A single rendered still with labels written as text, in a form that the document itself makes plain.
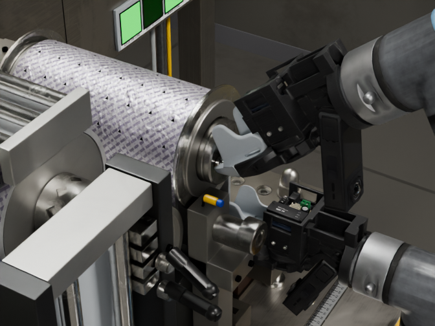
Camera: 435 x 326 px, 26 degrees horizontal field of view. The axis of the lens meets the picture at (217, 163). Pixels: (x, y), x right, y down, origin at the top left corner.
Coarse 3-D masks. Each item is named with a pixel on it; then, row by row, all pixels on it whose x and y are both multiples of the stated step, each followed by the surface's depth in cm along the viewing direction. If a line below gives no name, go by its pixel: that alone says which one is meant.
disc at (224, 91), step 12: (204, 96) 101; (216, 96) 103; (228, 96) 106; (204, 108) 102; (192, 120) 100; (192, 132) 101; (180, 144) 100; (180, 156) 100; (180, 168) 101; (180, 180) 102; (180, 192) 103; (180, 204) 104
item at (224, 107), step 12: (12, 72) 111; (216, 108) 103; (228, 108) 106; (204, 120) 102; (204, 132) 103; (192, 144) 101; (192, 156) 102; (192, 168) 103; (192, 180) 104; (192, 192) 105
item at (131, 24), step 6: (132, 6) 143; (138, 6) 145; (126, 12) 142; (132, 12) 144; (138, 12) 145; (126, 18) 143; (132, 18) 144; (138, 18) 146; (126, 24) 143; (132, 24) 145; (138, 24) 146; (126, 30) 144; (132, 30) 145; (138, 30) 147; (126, 36) 144; (132, 36) 146
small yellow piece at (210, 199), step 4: (204, 196) 102; (208, 196) 102; (212, 196) 102; (204, 200) 102; (208, 200) 101; (212, 200) 101; (216, 200) 101; (220, 200) 101; (204, 204) 104; (212, 204) 101; (216, 204) 101; (220, 204) 101
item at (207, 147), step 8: (216, 120) 104; (224, 120) 105; (232, 120) 105; (208, 128) 103; (232, 128) 105; (208, 136) 103; (200, 144) 103; (208, 144) 102; (200, 152) 103; (208, 152) 102; (216, 152) 103; (200, 160) 103; (208, 160) 102; (200, 168) 103; (208, 168) 103; (200, 176) 105; (208, 176) 104; (216, 176) 105; (224, 176) 107; (216, 184) 106
